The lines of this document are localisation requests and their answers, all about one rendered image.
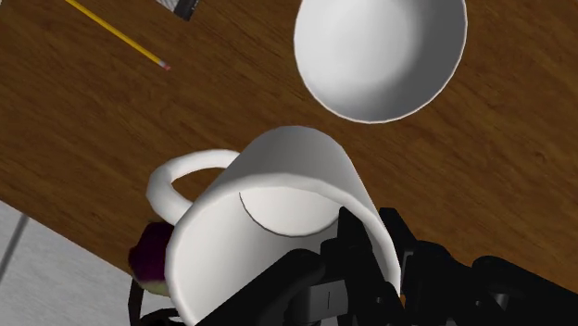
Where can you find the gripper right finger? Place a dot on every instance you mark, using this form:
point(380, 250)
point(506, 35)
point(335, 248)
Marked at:
point(451, 289)

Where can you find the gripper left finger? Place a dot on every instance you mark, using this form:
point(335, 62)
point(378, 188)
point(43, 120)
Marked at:
point(275, 284)

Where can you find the white mug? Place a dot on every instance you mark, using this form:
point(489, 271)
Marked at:
point(289, 153)

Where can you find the dark purple round fruit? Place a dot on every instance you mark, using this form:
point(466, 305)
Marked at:
point(151, 253)

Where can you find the white bowl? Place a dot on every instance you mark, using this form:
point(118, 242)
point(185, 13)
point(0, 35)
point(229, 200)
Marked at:
point(375, 54)

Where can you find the grey and black flat object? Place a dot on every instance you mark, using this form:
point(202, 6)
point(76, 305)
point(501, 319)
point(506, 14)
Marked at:
point(183, 7)

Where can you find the yellow pencil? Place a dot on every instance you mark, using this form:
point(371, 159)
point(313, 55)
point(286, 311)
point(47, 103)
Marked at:
point(118, 36)

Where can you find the black curved frame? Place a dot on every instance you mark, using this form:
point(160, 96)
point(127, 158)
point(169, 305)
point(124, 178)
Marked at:
point(133, 302)

